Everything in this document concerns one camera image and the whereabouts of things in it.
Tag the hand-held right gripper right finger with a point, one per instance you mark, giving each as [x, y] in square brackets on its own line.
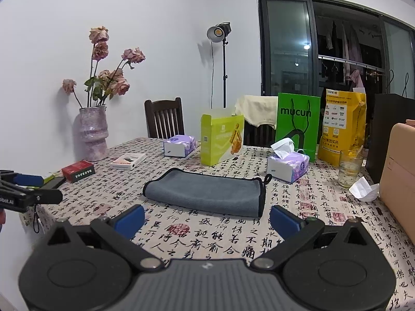
[285, 222]

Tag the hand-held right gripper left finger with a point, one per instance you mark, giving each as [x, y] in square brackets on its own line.
[129, 222]

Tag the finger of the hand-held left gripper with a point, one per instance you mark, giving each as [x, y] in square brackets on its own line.
[48, 196]
[29, 179]

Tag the grey towel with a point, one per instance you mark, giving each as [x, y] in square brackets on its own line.
[204, 192]

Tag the black phone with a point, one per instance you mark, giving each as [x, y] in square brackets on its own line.
[53, 182]

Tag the red box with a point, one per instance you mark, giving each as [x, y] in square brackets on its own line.
[77, 170]

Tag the open purple tissue pack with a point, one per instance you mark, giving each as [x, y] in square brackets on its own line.
[287, 165]

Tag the white flat box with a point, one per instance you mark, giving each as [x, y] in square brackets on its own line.
[127, 161]

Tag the pink speckled vase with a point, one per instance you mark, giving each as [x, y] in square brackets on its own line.
[92, 132]

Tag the glass cup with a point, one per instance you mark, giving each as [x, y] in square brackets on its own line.
[350, 168]

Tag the crumpled white paper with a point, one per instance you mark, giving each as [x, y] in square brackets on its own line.
[364, 189]

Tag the closed purple tissue pack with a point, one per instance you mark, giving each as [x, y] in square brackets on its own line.
[178, 145]

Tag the dark wooden chair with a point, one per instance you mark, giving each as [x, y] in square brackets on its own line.
[259, 134]
[163, 118]

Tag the green paper bag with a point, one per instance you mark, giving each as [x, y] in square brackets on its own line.
[296, 126]

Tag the yellow-green carton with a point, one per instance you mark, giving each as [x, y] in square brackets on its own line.
[220, 139]

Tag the yellow paper bag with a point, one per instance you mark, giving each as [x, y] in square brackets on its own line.
[343, 123]

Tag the cream cloth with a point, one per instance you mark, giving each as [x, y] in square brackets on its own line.
[257, 108]

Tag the beige box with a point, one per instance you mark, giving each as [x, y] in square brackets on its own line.
[400, 175]

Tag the dried pink roses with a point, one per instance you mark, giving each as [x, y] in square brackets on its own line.
[110, 81]

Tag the black paper bag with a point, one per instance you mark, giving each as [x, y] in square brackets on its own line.
[382, 126]

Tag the black framed sliding window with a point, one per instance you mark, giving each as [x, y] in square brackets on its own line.
[285, 45]

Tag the hanging clothes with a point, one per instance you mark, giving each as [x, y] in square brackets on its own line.
[351, 48]

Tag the studio light on stand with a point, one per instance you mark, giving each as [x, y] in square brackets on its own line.
[218, 32]

